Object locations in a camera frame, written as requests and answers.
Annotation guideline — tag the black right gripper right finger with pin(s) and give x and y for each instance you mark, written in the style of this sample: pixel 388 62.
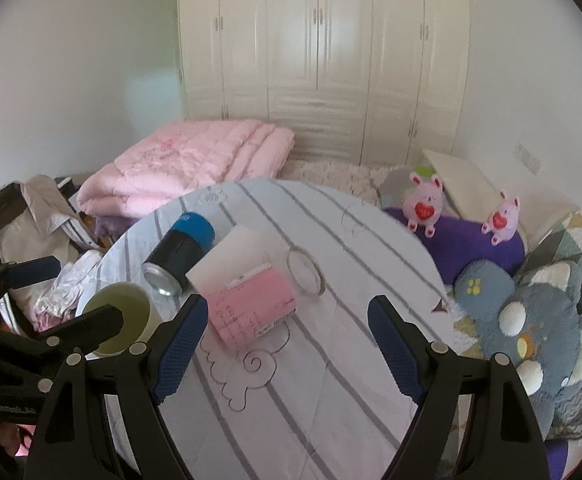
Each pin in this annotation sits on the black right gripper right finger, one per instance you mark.
pixel 501 439

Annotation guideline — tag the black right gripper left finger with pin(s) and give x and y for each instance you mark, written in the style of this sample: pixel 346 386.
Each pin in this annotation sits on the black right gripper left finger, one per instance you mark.
pixel 102 418

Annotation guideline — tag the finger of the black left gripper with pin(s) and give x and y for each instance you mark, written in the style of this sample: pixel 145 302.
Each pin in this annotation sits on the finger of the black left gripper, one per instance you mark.
pixel 81 335
pixel 19 275

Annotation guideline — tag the pale green plastic cup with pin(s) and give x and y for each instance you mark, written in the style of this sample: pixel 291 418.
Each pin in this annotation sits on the pale green plastic cup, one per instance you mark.
pixel 139 316

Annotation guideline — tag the white paper cup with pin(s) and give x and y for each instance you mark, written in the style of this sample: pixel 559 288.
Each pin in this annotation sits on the white paper cup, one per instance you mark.
pixel 239 253

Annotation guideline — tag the beige jacket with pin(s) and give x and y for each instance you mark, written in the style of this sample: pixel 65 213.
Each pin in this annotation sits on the beige jacket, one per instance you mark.
pixel 37 221

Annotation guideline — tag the black blue CoolTowel can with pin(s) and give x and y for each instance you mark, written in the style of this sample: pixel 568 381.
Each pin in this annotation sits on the black blue CoolTowel can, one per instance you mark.
pixel 188 240

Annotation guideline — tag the clear glass pink label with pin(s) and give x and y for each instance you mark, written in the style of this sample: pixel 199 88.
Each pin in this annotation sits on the clear glass pink label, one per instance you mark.
pixel 250 306

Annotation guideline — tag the folded pink quilt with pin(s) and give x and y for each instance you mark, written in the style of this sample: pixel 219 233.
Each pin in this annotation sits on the folded pink quilt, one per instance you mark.
pixel 181 158

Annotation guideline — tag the purple pillow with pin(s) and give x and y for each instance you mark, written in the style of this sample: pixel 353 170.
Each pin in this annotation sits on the purple pillow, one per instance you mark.
pixel 458 242

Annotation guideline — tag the striped white table cloth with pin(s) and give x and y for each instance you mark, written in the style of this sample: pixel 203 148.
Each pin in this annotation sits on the striped white table cloth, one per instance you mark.
pixel 312 398

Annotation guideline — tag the pink plush bunny right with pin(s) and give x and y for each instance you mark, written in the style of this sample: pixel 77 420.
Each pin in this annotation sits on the pink plush bunny right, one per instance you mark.
pixel 502 222

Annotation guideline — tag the pink plush bunny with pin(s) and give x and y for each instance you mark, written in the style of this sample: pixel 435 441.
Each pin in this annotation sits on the pink plush bunny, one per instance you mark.
pixel 502 222
pixel 423 207

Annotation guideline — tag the white pillow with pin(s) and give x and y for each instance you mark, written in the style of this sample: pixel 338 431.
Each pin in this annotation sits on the white pillow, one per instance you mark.
pixel 473 196

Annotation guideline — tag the pink plush bunny left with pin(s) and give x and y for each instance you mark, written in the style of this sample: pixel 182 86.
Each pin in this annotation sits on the pink plush bunny left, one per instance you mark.
pixel 423 207

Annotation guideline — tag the white wardrobe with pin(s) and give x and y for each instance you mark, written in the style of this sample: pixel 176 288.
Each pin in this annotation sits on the white wardrobe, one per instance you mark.
pixel 377 82

